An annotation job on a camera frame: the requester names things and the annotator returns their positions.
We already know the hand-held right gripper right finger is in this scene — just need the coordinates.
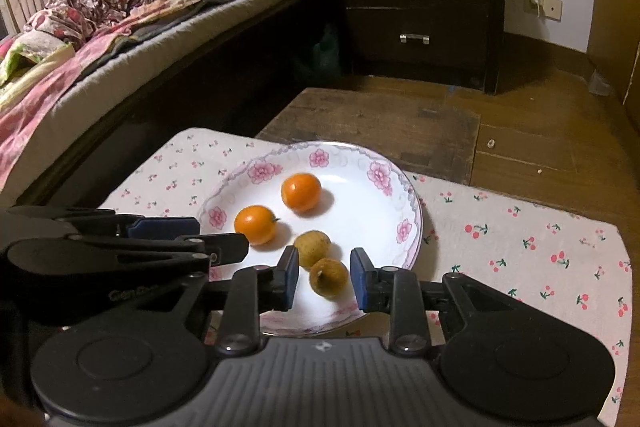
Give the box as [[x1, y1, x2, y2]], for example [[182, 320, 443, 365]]
[[350, 248, 524, 355]]

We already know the dark red patterned quilt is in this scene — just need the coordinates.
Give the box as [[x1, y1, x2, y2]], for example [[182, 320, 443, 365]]
[[22, 0, 157, 44]]

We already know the brown longan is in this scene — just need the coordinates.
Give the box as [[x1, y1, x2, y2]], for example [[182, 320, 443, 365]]
[[309, 258, 349, 301], [293, 231, 332, 269]]

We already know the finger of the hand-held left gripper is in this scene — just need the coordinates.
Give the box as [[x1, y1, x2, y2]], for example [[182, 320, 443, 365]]
[[14, 205, 202, 240], [75, 231, 250, 268]]

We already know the green yellow floral quilt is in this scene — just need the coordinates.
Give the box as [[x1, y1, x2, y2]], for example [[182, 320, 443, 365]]
[[0, 29, 76, 88]]

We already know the dark green bag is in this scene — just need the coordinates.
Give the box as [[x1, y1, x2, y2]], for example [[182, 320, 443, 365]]
[[312, 24, 342, 80]]

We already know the dark wooden nightstand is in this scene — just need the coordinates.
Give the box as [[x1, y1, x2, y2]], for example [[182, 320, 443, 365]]
[[320, 0, 507, 96]]

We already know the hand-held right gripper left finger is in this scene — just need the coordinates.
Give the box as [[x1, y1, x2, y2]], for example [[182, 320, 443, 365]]
[[125, 246, 301, 355]]

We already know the cardboard box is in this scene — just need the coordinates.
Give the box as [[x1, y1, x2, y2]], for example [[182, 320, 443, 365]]
[[587, 0, 640, 128]]

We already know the clear plastic bag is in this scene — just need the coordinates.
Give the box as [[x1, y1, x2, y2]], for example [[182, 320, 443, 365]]
[[587, 69, 612, 96]]

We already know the white floral rim plate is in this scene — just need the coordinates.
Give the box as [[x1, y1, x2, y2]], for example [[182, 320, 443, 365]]
[[196, 140, 424, 337]]

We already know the cherry print tablecloth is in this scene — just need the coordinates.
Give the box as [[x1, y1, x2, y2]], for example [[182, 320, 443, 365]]
[[97, 127, 633, 427]]

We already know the beige wall outlet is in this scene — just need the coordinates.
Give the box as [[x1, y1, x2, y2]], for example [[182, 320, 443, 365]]
[[524, 0, 563, 20]]

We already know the small orange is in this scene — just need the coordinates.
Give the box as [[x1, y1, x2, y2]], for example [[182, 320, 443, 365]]
[[234, 205, 279, 246], [281, 173, 322, 214]]

